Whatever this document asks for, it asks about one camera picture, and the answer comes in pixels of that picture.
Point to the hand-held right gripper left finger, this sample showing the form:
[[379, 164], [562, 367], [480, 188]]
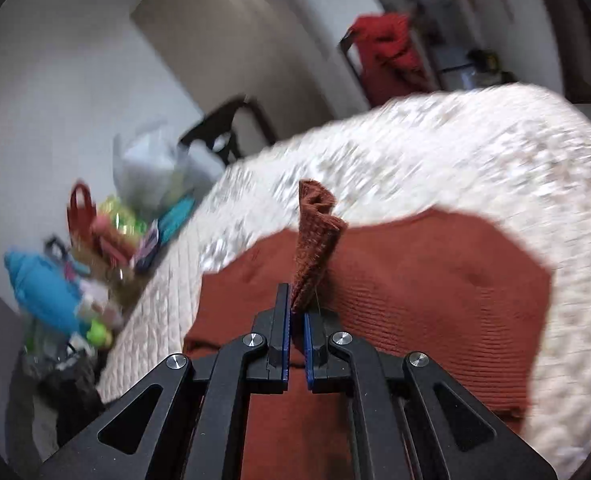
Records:
[[286, 332]]

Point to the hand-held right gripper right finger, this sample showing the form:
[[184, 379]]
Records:
[[308, 352]]

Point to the rust knitted sweater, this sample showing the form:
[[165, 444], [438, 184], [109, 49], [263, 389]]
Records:
[[425, 285]]

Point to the teal cloth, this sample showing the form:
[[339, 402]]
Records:
[[175, 217]]

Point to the pink packet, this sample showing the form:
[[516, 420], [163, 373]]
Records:
[[113, 242]]

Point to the green yellow packet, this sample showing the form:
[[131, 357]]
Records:
[[120, 215]]

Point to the white plastic bag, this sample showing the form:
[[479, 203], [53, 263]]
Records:
[[145, 165]]

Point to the black bag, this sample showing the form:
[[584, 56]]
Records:
[[73, 390]]

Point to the white quilted blanket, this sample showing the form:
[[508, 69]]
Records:
[[425, 160]]

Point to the dark plastic chair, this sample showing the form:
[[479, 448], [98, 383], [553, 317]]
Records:
[[210, 120]]

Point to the blue plush toy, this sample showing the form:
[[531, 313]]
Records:
[[45, 290]]

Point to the red tote bag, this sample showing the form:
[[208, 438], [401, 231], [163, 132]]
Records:
[[73, 210]]

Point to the dark chair with red garment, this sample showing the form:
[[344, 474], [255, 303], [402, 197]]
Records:
[[346, 52]]

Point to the red checked garment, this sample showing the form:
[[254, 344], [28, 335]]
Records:
[[385, 60]]

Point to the beige door panel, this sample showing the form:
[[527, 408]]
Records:
[[235, 35]]

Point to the yellow black object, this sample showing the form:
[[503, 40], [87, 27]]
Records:
[[490, 67]]

